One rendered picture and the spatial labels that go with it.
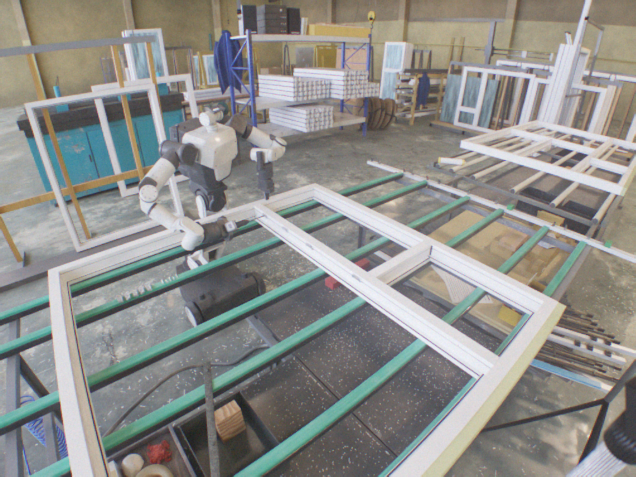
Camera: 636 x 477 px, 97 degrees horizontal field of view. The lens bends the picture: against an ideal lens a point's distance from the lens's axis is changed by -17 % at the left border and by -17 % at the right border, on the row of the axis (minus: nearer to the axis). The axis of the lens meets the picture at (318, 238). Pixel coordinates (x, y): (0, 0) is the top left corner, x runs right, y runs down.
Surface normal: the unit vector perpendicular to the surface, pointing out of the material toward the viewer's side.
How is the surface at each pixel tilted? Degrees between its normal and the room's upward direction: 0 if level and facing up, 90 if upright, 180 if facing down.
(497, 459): 0
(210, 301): 45
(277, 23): 90
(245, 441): 0
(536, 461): 0
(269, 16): 90
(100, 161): 90
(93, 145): 90
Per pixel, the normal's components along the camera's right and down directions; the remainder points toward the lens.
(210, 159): 0.34, 0.58
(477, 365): -0.78, 0.32
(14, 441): 0.00, -0.86
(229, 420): 0.64, 0.40
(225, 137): 0.73, -0.26
